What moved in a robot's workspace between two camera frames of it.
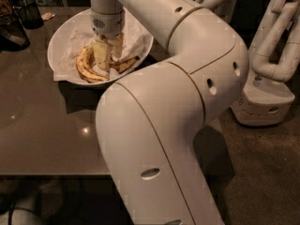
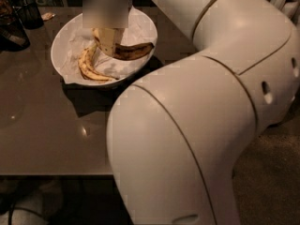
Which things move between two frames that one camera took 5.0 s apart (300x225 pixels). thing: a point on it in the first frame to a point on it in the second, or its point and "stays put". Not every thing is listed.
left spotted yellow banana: x=85 y=67 stays put
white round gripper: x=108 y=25 to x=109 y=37
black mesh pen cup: x=30 y=13 stays put
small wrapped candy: x=47 y=16 stays put
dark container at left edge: x=13 y=37 stays put
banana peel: x=123 y=66 to x=125 y=52
